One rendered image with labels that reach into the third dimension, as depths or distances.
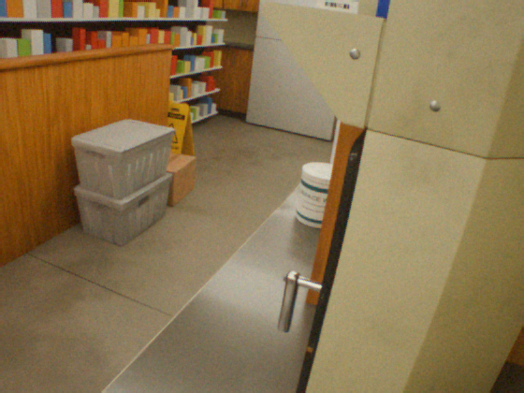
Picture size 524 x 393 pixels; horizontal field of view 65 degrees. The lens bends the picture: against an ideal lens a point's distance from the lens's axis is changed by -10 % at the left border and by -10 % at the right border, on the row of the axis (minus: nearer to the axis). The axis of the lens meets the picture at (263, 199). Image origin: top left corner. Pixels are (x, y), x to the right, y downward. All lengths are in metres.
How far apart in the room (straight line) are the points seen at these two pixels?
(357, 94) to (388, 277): 0.18
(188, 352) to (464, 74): 0.63
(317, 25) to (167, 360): 0.59
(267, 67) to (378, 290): 5.27
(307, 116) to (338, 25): 5.19
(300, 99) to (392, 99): 5.18
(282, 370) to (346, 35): 0.57
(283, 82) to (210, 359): 5.00
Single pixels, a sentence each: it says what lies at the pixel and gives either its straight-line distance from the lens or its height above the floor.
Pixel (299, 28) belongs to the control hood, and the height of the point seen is 1.49.
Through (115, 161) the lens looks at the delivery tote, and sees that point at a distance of 2.65.
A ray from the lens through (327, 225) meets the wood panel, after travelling 0.86.
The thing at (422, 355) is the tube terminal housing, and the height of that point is 1.18.
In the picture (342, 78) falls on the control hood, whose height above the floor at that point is 1.45.
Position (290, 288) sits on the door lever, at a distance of 0.55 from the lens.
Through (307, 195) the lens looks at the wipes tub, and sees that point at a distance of 1.23.
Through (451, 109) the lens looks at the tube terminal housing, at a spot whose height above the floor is 1.45.
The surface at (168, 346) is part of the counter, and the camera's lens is 0.82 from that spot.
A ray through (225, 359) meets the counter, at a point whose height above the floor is 0.94.
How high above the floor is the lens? 1.50
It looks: 24 degrees down
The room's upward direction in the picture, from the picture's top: 7 degrees clockwise
